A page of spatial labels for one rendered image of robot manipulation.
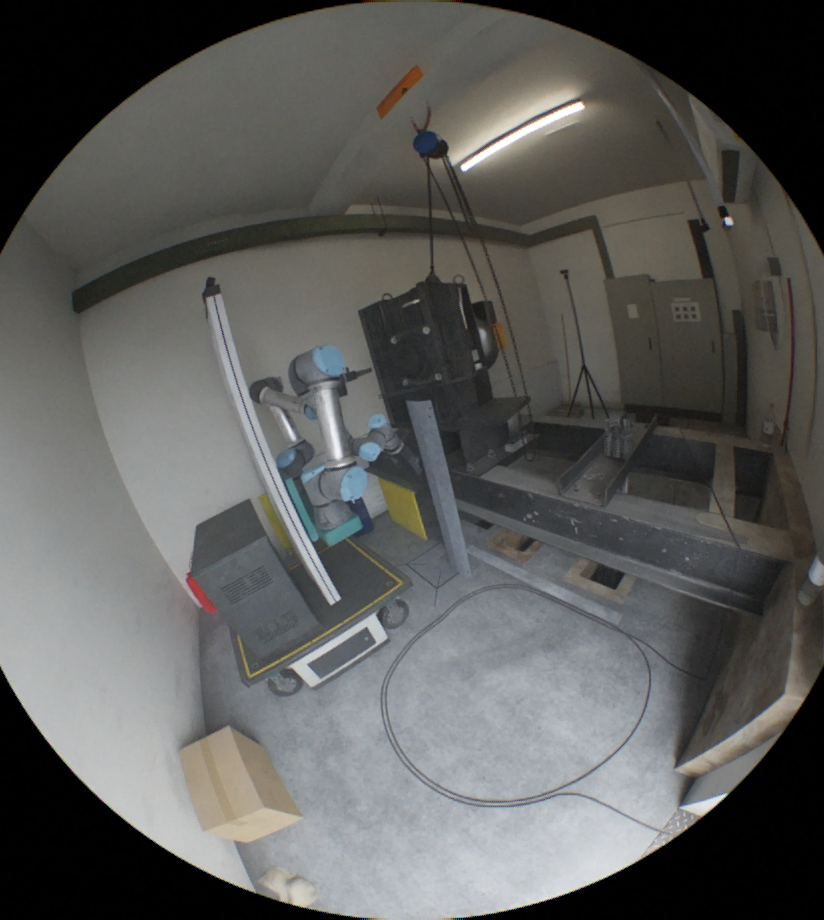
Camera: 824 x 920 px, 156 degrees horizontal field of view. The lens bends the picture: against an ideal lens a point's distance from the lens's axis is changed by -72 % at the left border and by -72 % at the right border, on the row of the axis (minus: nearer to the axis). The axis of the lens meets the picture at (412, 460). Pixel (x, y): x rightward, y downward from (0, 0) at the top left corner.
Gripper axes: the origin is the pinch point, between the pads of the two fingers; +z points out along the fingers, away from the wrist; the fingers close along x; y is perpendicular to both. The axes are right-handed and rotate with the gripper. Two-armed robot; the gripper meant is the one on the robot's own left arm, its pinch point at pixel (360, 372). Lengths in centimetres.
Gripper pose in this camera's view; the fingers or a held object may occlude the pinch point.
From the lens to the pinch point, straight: 170.1
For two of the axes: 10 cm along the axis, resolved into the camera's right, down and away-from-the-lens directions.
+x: -7.3, -0.5, 6.8
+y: -2.6, -9.1, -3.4
